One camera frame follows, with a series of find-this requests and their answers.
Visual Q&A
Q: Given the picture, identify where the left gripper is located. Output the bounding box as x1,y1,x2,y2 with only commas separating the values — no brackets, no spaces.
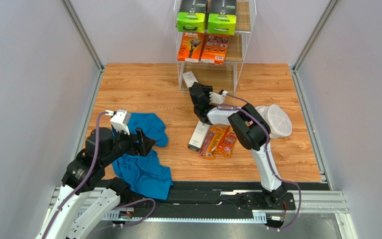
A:
101,124,157,166

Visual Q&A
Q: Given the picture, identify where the white tall box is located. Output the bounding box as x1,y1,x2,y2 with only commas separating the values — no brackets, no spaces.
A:
182,71,198,89
188,121,211,152

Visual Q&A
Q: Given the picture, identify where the orange toothbrush pack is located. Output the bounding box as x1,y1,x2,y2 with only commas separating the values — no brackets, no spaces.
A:
198,126,226,160

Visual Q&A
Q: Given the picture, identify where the black green razor box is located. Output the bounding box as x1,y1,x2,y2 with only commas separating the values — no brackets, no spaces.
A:
176,0,208,33
207,0,237,35

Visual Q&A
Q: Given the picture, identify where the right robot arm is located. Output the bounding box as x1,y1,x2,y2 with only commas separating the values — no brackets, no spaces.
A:
189,82,287,207

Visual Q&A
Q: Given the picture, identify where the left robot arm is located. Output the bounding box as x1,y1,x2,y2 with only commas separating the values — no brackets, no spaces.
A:
37,127,156,239

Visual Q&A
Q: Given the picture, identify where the blue cloth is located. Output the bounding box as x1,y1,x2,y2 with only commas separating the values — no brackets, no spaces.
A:
112,113,173,200

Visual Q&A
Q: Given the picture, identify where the orange razor box front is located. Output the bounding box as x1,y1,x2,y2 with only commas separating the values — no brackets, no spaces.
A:
177,32,205,63

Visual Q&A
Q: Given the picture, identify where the orange razor box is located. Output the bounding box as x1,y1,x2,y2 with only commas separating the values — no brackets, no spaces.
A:
200,34,230,65
177,32,205,63

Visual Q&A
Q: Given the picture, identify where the orange razor box back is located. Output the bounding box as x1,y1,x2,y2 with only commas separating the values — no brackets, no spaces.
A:
200,34,230,65

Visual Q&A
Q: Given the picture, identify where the orange disposable razor pack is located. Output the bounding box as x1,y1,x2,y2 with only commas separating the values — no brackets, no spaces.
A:
215,126,237,158

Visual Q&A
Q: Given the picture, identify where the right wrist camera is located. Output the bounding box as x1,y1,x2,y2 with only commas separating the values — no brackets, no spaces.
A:
209,90,228,105

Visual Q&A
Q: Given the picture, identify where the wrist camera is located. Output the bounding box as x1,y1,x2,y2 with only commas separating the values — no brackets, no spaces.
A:
105,110,131,135
209,90,228,105

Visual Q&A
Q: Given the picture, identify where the white wire shelf rack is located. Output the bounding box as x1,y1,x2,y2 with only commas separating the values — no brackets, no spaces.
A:
174,0,257,94

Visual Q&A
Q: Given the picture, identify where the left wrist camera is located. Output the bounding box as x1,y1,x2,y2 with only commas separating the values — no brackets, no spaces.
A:
105,110,131,135

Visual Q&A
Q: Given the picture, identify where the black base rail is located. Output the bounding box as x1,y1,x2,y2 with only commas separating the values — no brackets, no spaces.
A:
132,181,298,221

